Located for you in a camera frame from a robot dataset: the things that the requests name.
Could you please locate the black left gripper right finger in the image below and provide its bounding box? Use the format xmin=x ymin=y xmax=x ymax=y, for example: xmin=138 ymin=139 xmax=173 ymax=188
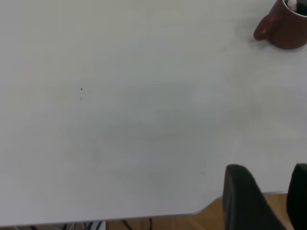
xmin=286 ymin=163 xmax=307 ymax=230

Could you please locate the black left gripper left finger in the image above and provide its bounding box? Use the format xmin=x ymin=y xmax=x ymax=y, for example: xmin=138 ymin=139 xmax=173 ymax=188
xmin=222 ymin=164 xmax=288 ymax=230

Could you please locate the red ceramic mug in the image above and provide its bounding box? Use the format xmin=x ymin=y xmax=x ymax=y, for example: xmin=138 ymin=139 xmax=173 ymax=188
xmin=253 ymin=0 xmax=307 ymax=50

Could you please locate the pink handled grey spoon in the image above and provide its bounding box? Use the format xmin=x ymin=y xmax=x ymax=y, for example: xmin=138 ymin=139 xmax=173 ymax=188
xmin=286 ymin=0 xmax=298 ymax=12

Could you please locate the dark coffee liquid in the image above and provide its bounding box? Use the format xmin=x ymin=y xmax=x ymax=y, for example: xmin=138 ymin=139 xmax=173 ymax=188
xmin=296 ymin=3 xmax=307 ymax=17

